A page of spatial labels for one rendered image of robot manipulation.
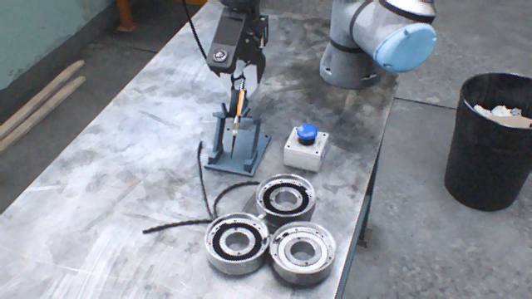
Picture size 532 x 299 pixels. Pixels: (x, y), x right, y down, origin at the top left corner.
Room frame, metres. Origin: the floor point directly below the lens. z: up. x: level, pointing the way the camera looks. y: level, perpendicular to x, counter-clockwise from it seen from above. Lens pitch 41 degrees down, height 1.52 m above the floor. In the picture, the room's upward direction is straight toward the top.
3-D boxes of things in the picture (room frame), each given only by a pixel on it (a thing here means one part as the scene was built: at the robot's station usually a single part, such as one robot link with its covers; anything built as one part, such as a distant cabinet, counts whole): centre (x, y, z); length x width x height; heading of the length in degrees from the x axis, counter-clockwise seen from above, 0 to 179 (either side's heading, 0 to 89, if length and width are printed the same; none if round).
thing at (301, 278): (0.55, -0.06, 0.82); 0.10 x 0.10 x 0.04
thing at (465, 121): (1.54, -0.84, 0.21); 0.34 x 0.34 x 0.43
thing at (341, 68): (1.12, -0.20, 0.85); 0.15 x 0.15 x 0.10
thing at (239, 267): (0.57, 0.05, 0.82); 0.10 x 0.10 x 0.04
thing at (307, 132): (0.81, -0.08, 0.85); 0.04 x 0.04 x 0.05
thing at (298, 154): (0.81, -0.08, 0.82); 0.08 x 0.07 x 0.05; 161
